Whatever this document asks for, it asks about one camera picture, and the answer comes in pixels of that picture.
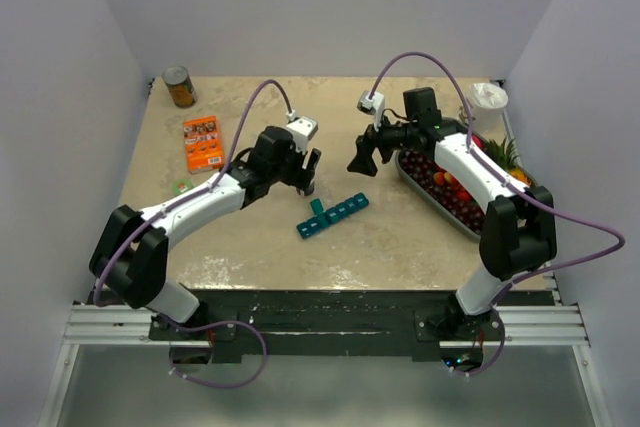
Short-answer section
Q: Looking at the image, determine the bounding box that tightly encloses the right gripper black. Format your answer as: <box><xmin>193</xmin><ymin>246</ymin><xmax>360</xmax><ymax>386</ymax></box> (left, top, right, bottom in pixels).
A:
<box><xmin>348</xmin><ymin>107</ymin><xmax>419</xmax><ymax>177</ymax></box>

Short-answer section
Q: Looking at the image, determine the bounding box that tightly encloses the teal weekly pill organizer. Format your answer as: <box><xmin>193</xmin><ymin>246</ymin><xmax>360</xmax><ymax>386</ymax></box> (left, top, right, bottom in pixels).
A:
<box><xmin>296</xmin><ymin>192</ymin><xmax>370</xmax><ymax>239</ymax></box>

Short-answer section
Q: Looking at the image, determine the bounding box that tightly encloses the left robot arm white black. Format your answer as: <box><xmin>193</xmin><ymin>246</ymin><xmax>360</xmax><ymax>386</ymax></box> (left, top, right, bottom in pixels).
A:
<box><xmin>89</xmin><ymin>117</ymin><xmax>321</xmax><ymax>339</ymax></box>

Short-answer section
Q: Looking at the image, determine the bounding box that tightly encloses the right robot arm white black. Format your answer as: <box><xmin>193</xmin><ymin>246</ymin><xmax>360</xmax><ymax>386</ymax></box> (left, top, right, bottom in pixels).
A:
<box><xmin>347</xmin><ymin>88</ymin><xmax>557</xmax><ymax>340</ymax></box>

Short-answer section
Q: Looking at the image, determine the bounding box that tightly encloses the dark grape bunch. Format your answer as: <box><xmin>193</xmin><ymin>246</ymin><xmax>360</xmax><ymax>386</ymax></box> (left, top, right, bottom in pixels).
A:
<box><xmin>395</xmin><ymin>149</ymin><xmax>485</xmax><ymax>241</ymax></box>

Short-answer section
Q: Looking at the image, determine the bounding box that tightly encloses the strawberry pile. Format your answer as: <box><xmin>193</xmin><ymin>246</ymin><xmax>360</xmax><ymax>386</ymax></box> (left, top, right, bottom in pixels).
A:
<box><xmin>432</xmin><ymin>170</ymin><xmax>473</xmax><ymax>203</ymax></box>

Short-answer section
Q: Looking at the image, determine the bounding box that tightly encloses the orange snack box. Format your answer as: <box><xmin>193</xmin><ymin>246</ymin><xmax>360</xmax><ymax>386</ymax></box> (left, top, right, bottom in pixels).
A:
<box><xmin>183</xmin><ymin>116</ymin><xmax>226</xmax><ymax>174</ymax></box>

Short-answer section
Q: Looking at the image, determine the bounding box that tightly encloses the green tape roll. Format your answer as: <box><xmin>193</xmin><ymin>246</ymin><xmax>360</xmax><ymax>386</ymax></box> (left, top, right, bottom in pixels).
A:
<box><xmin>172</xmin><ymin>179</ymin><xmax>194</xmax><ymax>196</ymax></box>

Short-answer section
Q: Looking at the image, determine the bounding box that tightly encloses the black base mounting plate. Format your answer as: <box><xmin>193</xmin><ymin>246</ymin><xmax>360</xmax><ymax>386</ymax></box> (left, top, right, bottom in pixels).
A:
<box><xmin>149</xmin><ymin>290</ymin><xmax>552</xmax><ymax>363</ymax></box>

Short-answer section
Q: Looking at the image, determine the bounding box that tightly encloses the white paper cup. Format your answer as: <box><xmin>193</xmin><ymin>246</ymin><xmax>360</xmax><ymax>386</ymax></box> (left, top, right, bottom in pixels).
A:
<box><xmin>465</xmin><ymin>82</ymin><xmax>509</xmax><ymax>134</ymax></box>

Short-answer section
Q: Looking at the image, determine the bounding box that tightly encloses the small pineapple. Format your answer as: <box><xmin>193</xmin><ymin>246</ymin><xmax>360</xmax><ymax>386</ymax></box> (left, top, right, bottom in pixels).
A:
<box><xmin>486</xmin><ymin>138</ymin><xmax>532</xmax><ymax>186</ymax></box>

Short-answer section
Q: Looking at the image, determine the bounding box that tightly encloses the grey fruit tray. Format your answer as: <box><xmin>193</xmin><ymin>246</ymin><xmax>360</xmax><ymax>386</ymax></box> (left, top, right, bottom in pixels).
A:
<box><xmin>394</xmin><ymin>134</ymin><xmax>535</xmax><ymax>242</ymax></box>

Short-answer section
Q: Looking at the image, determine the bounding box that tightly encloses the tin food can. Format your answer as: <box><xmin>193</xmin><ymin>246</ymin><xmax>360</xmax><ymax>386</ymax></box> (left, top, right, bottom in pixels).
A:
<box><xmin>162</xmin><ymin>66</ymin><xmax>197</xmax><ymax>108</ymax></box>

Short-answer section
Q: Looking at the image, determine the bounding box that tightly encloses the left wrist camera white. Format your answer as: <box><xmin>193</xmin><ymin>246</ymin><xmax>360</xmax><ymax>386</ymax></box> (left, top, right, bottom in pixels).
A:
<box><xmin>285</xmin><ymin>111</ymin><xmax>318</xmax><ymax>154</ymax></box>

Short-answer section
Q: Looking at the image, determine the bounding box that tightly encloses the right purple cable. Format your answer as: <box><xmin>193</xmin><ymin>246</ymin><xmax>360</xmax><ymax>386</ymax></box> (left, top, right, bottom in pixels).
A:
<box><xmin>372</xmin><ymin>50</ymin><xmax>626</xmax><ymax>298</ymax></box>

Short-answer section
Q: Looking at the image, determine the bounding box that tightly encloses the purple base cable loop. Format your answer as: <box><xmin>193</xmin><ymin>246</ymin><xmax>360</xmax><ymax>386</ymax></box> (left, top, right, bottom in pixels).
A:
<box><xmin>168</xmin><ymin>321</ymin><xmax>269</xmax><ymax>389</ymax></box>

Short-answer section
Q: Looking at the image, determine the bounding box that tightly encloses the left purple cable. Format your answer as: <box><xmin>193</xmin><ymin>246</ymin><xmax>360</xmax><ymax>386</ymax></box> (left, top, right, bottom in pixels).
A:
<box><xmin>92</xmin><ymin>79</ymin><xmax>296</xmax><ymax>308</ymax></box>

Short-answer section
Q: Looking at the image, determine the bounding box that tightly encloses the aluminium rail frame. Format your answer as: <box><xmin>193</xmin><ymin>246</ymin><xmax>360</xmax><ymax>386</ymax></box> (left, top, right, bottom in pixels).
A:
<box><xmin>38</xmin><ymin>273</ymin><xmax>609</xmax><ymax>426</ymax></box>

